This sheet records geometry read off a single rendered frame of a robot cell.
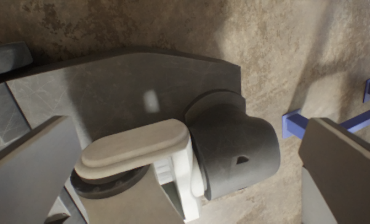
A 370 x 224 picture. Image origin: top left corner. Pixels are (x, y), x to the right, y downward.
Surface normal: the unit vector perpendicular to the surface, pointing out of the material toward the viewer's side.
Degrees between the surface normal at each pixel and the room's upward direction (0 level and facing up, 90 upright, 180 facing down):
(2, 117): 45
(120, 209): 90
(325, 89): 0
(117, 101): 0
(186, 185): 15
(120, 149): 90
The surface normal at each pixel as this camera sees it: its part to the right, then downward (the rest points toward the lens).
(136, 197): -0.15, -0.88
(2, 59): 0.94, 0.04
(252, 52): 0.27, 0.39
